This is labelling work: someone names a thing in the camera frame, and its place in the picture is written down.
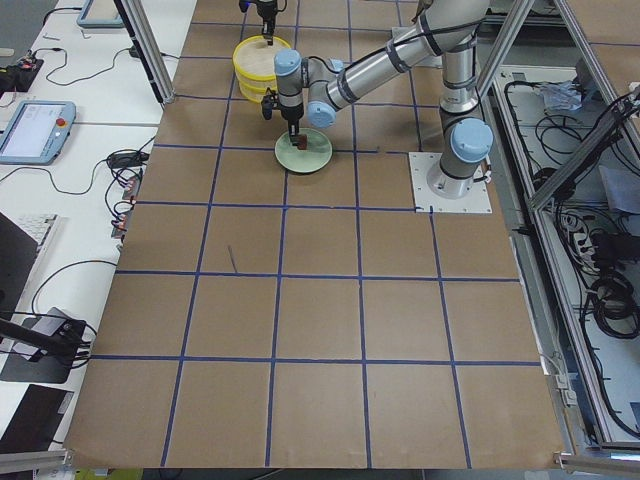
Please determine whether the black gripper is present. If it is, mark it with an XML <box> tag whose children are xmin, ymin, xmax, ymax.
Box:
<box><xmin>278</xmin><ymin>94</ymin><xmax>304</xmax><ymax>147</ymax></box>
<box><xmin>238</xmin><ymin>0</ymin><xmax>288</xmax><ymax>46</ymax></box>

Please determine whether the brown steamed bun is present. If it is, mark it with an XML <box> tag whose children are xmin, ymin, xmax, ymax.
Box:
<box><xmin>296</xmin><ymin>134</ymin><xmax>307</xmax><ymax>150</ymax></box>

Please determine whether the yellow steamer layer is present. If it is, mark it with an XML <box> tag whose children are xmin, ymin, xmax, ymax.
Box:
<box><xmin>238</xmin><ymin>76</ymin><xmax>277</xmax><ymax>104</ymax></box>
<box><xmin>232</xmin><ymin>36</ymin><xmax>291</xmax><ymax>81</ymax></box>

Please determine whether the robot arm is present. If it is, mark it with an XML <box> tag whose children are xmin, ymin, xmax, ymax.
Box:
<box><xmin>262</xmin><ymin>1</ymin><xmax>494</xmax><ymax>200</ymax></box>

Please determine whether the white steamer cloth liner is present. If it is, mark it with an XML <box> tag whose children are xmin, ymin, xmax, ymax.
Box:
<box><xmin>234</xmin><ymin>37</ymin><xmax>288</xmax><ymax>77</ymax></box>

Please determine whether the light green plate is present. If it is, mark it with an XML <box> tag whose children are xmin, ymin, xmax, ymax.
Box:
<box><xmin>274</xmin><ymin>128</ymin><xmax>333</xmax><ymax>174</ymax></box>

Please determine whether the black power adapter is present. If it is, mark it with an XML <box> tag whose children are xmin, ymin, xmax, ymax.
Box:
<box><xmin>107</xmin><ymin>151</ymin><xmax>149</xmax><ymax>169</ymax></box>

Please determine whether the blue teach pendant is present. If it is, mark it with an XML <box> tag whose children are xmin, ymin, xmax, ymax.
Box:
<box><xmin>1</xmin><ymin>100</ymin><xmax>76</xmax><ymax>166</ymax></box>
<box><xmin>76</xmin><ymin>0</ymin><xmax>124</xmax><ymax>29</ymax></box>

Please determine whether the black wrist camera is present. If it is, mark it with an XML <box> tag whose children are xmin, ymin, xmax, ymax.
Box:
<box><xmin>261</xmin><ymin>88</ymin><xmax>280</xmax><ymax>120</ymax></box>

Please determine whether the aluminium frame post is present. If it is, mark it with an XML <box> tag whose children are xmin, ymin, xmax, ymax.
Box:
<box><xmin>114</xmin><ymin>0</ymin><xmax>175</xmax><ymax>105</ymax></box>

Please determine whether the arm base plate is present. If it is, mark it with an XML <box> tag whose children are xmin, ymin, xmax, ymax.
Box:
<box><xmin>408</xmin><ymin>152</ymin><xmax>492</xmax><ymax>215</ymax></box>

